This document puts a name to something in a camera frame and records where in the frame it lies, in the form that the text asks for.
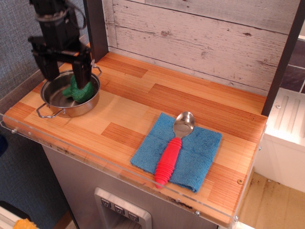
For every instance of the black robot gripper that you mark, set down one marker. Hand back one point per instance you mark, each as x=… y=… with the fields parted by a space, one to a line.
x=60 y=32

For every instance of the green toy broccoli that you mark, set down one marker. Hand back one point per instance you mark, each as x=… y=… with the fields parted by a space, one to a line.
x=78 y=95

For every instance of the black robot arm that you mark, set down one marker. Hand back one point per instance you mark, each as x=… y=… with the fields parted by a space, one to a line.
x=58 y=7

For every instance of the stainless steel pot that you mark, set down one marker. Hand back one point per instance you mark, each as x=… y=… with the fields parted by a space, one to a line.
x=60 y=98

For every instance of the clear acrylic edge guard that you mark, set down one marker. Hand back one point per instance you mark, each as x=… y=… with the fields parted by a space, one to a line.
x=212 y=166

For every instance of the grey cabinet with dispenser panel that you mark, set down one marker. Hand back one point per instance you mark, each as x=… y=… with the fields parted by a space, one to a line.
x=101 y=201

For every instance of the yellow object bottom left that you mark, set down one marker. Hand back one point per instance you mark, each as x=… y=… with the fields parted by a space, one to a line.
x=24 y=224

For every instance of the white plastic sink unit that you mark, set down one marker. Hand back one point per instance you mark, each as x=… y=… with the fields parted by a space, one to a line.
x=281 y=155

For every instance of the dark vertical post left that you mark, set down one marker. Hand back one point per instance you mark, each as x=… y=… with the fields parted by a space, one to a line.
x=96 y=28

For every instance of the dark vertical post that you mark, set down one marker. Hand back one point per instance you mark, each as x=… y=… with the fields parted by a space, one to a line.
x=96 y=28
x=285 y=58

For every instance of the red handled metal spoon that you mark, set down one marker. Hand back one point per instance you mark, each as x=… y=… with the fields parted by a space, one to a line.
x=183 y=126

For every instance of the dark vertical post right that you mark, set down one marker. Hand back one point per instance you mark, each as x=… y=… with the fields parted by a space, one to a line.
x=285 y=58

